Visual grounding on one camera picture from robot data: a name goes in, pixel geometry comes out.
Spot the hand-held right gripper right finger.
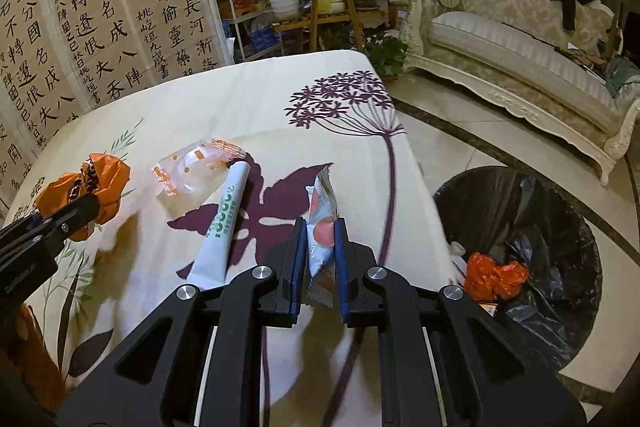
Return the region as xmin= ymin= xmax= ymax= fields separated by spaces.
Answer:
xmin=333 ymin=217 xmax=587 ymax=427

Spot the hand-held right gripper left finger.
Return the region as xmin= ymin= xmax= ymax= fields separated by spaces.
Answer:
xmin=55 ymin=216 xmax=308 ymax=427

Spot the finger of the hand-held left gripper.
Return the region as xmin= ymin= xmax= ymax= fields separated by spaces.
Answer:
xmin=0 ymin=207 xmax=56 ymax=236
xmin=29 ymin=193 xmax=100 ymax=243

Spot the white and pink snack packet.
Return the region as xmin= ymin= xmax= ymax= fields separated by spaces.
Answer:
xmin=305 ymin=164 xmax=341 ymax=310

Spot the white tube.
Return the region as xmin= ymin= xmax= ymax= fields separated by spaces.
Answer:
xmin=186 ymin=161 xmax=251 ymax=290

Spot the red-orange wrapper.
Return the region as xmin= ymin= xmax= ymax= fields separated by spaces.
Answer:
xmin=464 ymin=252 xmax=531 ymax=303

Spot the trash bin with black bag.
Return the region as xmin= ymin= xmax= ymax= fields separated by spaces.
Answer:
xmin=431 ymin=166 xmax=604 ymax=374

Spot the person's left forearm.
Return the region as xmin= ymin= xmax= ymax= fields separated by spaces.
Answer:
xmin=0 ymin=301 xmax=67 ymax=414

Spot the clear wrapper with orange print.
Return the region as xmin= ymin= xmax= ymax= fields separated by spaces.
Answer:
xmin=151 ymin=138 xmax=246 ymax=198

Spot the small green floor plant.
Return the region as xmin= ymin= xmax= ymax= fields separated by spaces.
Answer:
xmin=364 ymin=33 xmax=409 ymax=78

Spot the blue crate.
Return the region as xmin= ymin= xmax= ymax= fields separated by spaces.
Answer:
xmin=249 ymin=26 xmax=277 ymax=54

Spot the white metal shelf rack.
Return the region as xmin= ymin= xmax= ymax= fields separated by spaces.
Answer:
xmin=209 ymin=0 xmax=282 ymax=64

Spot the wooden plant stand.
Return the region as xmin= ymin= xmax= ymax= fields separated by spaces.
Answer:
xmin=271 ymin=0 xmax=387 ymax=58

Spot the cream carved sofa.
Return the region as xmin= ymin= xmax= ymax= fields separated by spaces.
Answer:
xmin=386 ymin=0 xmax=640 ymax=186

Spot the teal cloth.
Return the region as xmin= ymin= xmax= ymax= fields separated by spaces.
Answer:
xmin=604 ymin=56 xmax=640 ymax=98

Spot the calligraphy wall hanging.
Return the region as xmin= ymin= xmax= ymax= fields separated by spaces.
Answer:
xmin=0 ymin=0 xmax=237 ymax=210

